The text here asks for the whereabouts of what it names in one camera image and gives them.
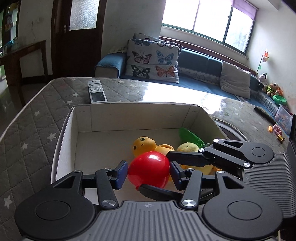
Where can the wooden shelf cabinet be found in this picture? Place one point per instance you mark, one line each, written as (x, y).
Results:
(9, 23)

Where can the plain grey pillow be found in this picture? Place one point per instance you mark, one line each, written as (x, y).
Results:
(235, 80)

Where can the flat butterfly print pillow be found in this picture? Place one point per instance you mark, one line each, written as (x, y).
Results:
(150, 37)

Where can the grey cardboard box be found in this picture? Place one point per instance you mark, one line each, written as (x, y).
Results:
(101, 143)

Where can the small pink toy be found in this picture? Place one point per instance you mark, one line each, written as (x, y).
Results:
(277, 129)

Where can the small yellow toy car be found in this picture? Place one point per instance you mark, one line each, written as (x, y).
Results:
(281, 139)

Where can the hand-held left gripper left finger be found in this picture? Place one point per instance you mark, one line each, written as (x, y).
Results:
(122, 173)

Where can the red plastic ball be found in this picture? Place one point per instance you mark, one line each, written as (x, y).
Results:
(148, 168)

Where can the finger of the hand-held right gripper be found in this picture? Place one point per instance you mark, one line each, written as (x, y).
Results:
(189, 157)
(159, 193)

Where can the orange rubber duck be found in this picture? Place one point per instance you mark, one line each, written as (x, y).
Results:
(143, 144)

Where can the black remote control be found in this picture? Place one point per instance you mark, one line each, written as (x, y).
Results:
(264, 113)

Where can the large butterfly print pillow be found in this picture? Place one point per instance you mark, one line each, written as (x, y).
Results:
(150, 62)

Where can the orange plush toy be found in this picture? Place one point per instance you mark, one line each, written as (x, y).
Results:
(279, 92)

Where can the green packet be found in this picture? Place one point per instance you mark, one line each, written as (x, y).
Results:
(187, 136)

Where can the green plastic bowl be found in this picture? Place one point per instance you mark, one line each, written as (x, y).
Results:
(279, 99)

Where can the window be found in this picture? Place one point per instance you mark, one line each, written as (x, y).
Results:
(208, 14)

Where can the dark wooden door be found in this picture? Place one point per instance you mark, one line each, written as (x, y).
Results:
(60, 46)

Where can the brown plush toy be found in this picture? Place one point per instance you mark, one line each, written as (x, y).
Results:
(271, 89)

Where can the purple window blind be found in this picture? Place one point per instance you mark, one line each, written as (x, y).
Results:
(245, 7)

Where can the white remote control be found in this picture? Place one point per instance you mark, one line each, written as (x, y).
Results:
(97, 92)

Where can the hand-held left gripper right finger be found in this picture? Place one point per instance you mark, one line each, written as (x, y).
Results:
(175, 175)

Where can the clear plastic storage box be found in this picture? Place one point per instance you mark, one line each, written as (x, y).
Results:
(283, 119)

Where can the grey star quilted table cover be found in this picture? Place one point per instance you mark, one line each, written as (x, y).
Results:
(30, 139)

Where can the cow plush toy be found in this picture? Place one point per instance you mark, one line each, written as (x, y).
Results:
(262, 78)

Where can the dark wooden side table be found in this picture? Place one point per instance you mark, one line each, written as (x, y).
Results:
(27, 49)

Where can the round table turntable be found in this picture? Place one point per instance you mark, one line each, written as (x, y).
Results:
(233, 132)

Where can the blue sofa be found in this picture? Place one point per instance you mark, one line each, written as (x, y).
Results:
(198, 62)

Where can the yellow plush duck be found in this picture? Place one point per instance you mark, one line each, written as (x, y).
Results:
(187, 147)

